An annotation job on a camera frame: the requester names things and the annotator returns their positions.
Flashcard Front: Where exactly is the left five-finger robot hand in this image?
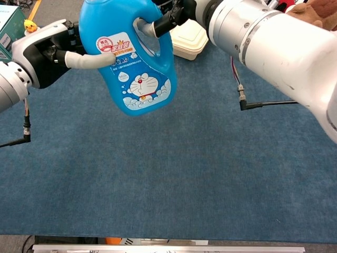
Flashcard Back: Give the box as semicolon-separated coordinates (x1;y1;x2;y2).
12;18;116;90

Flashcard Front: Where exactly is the right five-finger robot hand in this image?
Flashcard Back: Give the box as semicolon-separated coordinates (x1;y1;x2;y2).
135;0;211;40

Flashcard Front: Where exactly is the blue detergent pump bottle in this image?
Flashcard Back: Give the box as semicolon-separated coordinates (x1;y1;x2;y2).
78;0;178;117

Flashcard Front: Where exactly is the cream plastic lunch box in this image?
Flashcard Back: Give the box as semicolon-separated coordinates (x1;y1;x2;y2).
170;18;209;62

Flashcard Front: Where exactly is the small bottle with duck cap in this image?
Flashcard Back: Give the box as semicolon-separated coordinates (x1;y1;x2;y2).
23;19;38;36

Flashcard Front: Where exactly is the green cardboard product box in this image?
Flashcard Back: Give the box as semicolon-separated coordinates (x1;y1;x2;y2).
0;5;27;63

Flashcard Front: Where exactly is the orange floor tape strip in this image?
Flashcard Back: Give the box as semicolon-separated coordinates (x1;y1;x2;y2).
27;0;43;21

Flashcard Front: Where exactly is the brown plush toy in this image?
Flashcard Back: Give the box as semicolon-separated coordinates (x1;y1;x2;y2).
285;0;337;31

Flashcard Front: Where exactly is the blue felt table cloth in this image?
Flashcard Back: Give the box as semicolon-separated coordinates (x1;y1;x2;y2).
0;25;337;244

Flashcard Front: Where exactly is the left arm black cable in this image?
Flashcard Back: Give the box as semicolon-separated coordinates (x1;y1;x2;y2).
0;99;32;148

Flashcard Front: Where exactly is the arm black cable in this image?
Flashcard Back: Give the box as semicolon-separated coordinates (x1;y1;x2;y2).
0;99;32;148
230;55;300;111

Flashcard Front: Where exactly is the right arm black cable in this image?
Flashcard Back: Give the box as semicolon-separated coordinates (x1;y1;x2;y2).
230;55;300;111

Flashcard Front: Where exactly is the black floor cable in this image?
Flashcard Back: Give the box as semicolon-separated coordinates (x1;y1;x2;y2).
22;235;35;252

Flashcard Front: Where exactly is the aluminium profile rail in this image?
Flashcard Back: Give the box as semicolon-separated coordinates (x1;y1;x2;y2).
32;244;306;253

